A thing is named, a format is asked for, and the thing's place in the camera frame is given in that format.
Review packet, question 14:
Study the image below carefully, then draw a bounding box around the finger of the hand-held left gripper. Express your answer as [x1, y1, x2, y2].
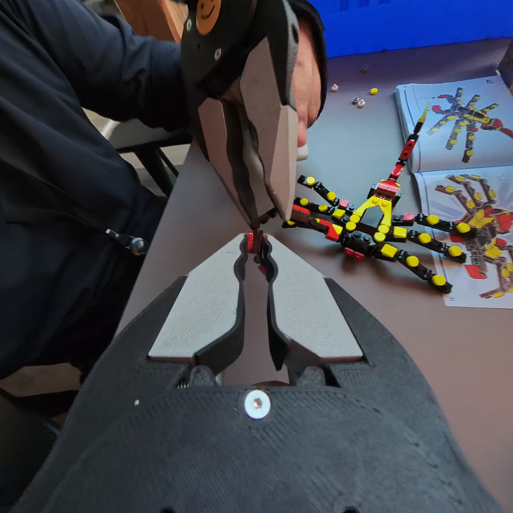
[240, 36, 299, 222]
[197, 97, 259, 228]

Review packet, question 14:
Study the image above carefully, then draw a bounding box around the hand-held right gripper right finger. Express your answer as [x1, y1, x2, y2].
[261, 235, 364, 372]

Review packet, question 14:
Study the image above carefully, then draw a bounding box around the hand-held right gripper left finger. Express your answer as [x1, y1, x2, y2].
[148, 232, 249, 376]

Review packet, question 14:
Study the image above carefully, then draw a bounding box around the black red lego claw arm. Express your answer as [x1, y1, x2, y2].
[246, 208, 280, 278]

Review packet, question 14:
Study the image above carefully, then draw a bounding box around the black yellow lego scorpion model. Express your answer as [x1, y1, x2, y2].
[282, 100, 467, 295]

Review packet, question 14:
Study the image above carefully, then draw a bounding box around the person's left forearm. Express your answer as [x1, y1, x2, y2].
[76, 0, 328, 133]

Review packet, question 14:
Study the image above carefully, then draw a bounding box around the lego instruction booklet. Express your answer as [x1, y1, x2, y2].
[395, 76, 513, 309]

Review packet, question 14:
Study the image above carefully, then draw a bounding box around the lego set box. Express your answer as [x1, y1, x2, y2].
[497, 44, 513, 95]

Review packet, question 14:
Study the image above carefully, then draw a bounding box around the person's left hand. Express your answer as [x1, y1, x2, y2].
[294, 22, 324, 147]

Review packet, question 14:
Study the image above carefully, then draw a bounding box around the black armrest chair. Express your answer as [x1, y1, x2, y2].
[82, 108, 193, 197]

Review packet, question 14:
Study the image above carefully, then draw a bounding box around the blue plastic bin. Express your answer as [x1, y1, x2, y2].
[309, 0, 513, 59]

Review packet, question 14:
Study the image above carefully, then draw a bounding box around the wooden post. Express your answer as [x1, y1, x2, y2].
[114, 0, 189, 42]

